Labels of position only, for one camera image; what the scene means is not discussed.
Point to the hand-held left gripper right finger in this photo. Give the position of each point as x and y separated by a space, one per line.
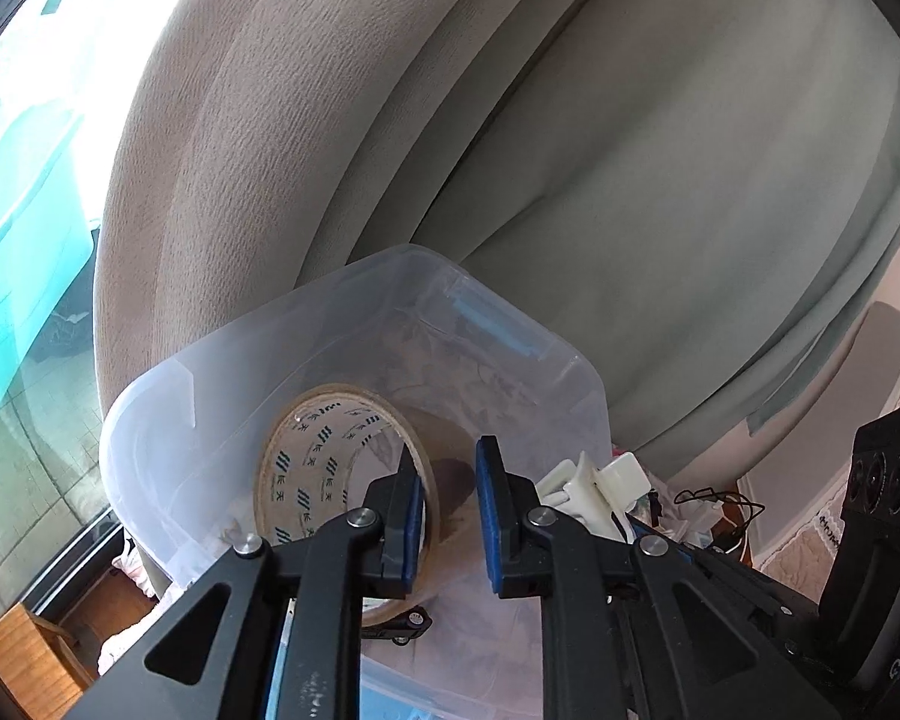
487 517

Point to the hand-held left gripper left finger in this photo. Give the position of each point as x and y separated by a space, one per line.
411 517

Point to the brown packing tape roll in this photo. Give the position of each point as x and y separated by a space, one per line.
300 480

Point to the clear plastic storage container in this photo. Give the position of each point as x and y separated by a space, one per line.
195 427

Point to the beige quilted cloth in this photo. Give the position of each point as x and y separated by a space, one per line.
795 562

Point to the small black metal clip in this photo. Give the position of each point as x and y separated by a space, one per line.
412 621

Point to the white plastic clip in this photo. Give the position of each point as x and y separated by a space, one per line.
622 480

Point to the pink cloth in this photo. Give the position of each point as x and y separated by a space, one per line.
131 562

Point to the grey-green curtain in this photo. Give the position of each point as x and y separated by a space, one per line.
645 202

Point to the wooden stool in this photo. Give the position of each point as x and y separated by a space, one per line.
22 645

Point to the beige curtain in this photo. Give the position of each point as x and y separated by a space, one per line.
232 127

